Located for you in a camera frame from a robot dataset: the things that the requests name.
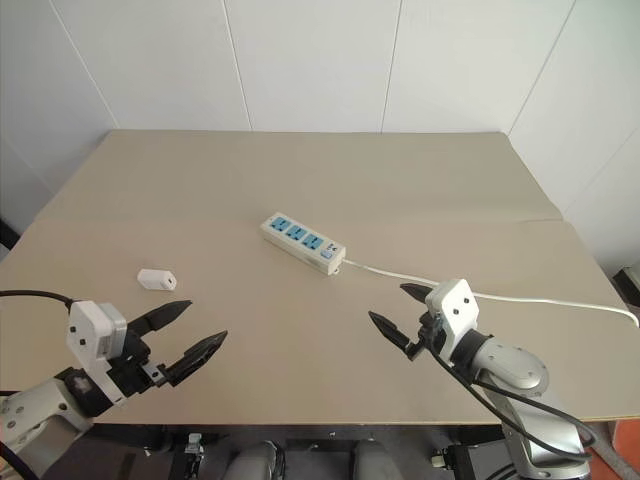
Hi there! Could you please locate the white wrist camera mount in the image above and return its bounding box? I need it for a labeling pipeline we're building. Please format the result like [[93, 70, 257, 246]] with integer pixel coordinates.
[[424, 278, 483, 370], [66, 300, 131, 408]]

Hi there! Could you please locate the black box under table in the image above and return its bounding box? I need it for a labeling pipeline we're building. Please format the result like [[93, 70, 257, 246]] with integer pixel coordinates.
[[443, 442, 509, 480]]

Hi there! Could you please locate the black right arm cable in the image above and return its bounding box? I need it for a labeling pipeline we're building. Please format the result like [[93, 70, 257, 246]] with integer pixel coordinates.
[[430, 344, 600, 474]]

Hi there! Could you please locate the small white plug adapter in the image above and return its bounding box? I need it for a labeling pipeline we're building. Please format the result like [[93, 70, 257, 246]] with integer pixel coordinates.
[[137, 268, 179, 293]]

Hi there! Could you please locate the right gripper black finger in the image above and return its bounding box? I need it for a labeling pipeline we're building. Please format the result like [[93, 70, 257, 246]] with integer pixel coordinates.
[[400, 282, 436, 305], [367, 310, 422, 362]]

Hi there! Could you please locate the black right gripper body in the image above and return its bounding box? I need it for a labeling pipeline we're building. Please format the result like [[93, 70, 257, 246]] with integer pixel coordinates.
[[415, 308, 450, 355]]

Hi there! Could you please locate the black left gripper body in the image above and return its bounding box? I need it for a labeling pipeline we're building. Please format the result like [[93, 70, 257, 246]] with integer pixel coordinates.
[[106, 328, 170, 400]]

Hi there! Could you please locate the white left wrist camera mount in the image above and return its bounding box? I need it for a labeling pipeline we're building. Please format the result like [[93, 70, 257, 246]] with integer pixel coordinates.
[[66, 300, 131, 408]]

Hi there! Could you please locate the white power strip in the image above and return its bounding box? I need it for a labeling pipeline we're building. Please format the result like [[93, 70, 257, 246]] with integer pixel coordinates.
[[259, 211, 347, 277]]

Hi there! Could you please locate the dark object at wall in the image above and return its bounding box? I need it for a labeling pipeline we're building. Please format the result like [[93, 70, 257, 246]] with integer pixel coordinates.
[[0, 214, 19, 252]]

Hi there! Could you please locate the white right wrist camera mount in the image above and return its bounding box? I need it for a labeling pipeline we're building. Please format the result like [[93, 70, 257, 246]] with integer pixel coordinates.
[[424, 278, 483, 370]]

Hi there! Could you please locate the dark grey rounded shape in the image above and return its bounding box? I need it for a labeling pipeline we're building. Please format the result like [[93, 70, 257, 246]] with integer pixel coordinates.
[[351, 439, 402, 480], [233, 439, 282, 480]]

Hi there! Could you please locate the white power cable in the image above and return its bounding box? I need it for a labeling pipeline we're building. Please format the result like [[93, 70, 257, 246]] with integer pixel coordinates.
[[341, 258, 640, 329]]

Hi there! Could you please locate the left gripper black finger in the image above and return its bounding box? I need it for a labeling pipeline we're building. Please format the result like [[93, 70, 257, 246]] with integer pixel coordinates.
[[129, 299, 194, 342], [163, 329, 230, 389]]

